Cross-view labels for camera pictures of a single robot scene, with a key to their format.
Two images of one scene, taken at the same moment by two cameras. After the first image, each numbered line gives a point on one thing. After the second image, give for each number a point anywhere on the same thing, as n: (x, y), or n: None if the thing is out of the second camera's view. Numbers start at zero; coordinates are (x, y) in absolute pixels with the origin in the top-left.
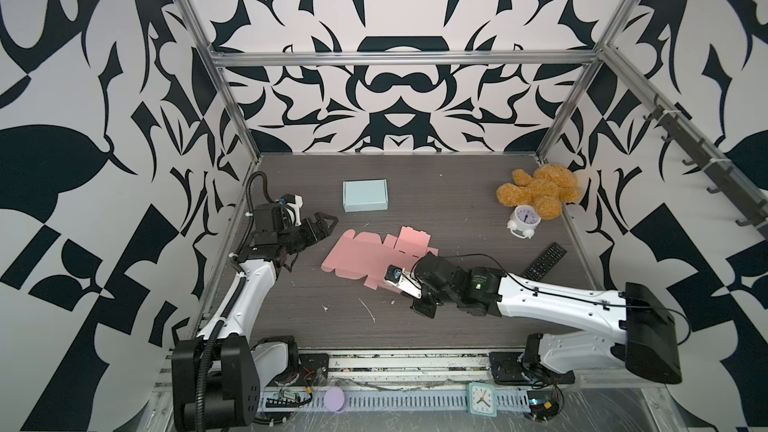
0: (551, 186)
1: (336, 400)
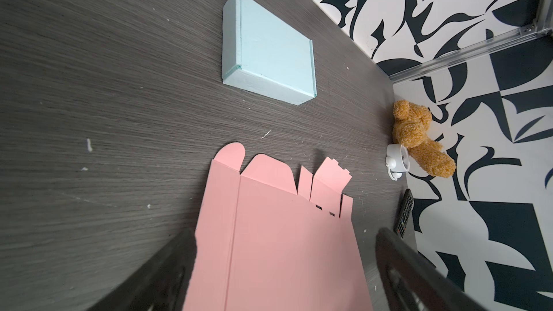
0: (411, 127)
1: None
